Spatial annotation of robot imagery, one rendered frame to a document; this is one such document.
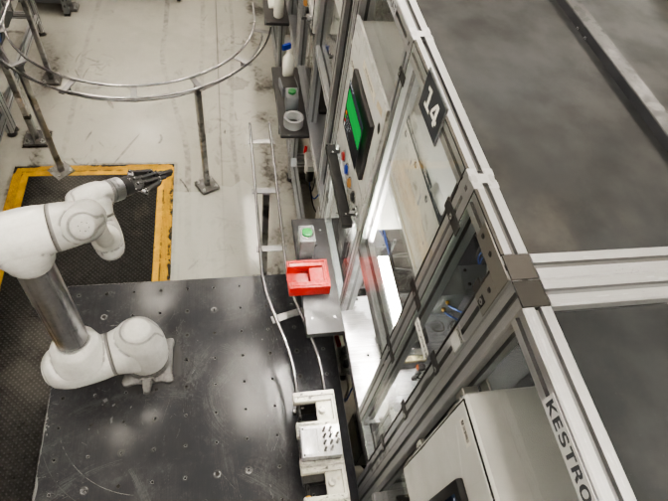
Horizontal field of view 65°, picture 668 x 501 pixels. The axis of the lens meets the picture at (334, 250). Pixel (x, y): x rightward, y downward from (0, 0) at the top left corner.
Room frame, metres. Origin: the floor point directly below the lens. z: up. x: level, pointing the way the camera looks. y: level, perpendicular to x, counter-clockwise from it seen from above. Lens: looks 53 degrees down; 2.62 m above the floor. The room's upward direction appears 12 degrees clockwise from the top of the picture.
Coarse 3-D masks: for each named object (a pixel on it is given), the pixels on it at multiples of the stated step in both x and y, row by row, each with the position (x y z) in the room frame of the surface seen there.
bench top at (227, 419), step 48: (96, 288) 1.03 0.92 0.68; (144, 288) 1.07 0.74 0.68; (192, 288) 1.12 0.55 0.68; (240, 288) 1.16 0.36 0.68; (192, 336) 0.90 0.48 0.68; (240, 336) 0.95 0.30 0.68; (288, 336) 0.99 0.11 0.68; (96, 384) 0.64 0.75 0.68; (192, 384) 0.71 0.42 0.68; (240, 384) 0.75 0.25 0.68; (288, 384) 0.79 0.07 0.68; (336, 384) 0.83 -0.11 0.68; (48, 432) 0.45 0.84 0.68; (96, 432) 0.48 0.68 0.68; (144, 432) 0.51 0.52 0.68; (192, 432) 0.54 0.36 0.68; (240, 432) 0.58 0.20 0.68; (288, 432) 0.61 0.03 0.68; (48, 480) 0.30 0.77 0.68; (96, 480) 0.33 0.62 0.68; (144, 480) 0.36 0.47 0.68; (192, 480) 0.39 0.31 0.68; (240, 480) 0.42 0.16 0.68; (288, 480) 0.45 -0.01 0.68
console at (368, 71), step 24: (360, 24) 1.39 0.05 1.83; (360, 48) 1.34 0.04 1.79; (360, 72) 1.30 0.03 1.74; (384, 72) 1.20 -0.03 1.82; (360, 96) 1.21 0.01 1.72; (384, 96) 1.09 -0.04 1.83; (384, 120) 1.04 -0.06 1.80; (360, 144) 1.13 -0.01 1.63; (360, 168) 1.09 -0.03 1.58; (360, 192) 1.08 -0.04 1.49; (360, 216) 1.04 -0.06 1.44
